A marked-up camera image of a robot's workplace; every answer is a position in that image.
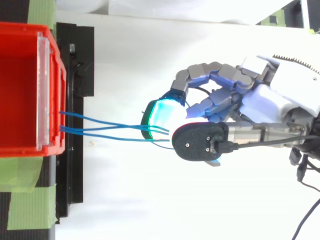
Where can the black stand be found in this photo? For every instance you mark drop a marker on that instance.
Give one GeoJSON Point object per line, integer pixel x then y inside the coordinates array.
{"type": "Point", "coordinates": [75, 75]}

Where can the red bin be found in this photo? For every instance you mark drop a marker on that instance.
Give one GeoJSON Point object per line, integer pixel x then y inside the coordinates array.
{"type": "Point", "coordinates": [22, 90]}

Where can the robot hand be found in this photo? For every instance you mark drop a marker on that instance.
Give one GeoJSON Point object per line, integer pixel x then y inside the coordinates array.
{"type": "Point", "coordinates": [252, 102]}

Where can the dark background equipment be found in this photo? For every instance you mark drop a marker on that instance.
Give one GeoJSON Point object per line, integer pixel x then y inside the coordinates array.
{"type": "Point", "coordinates": [287, 15]}

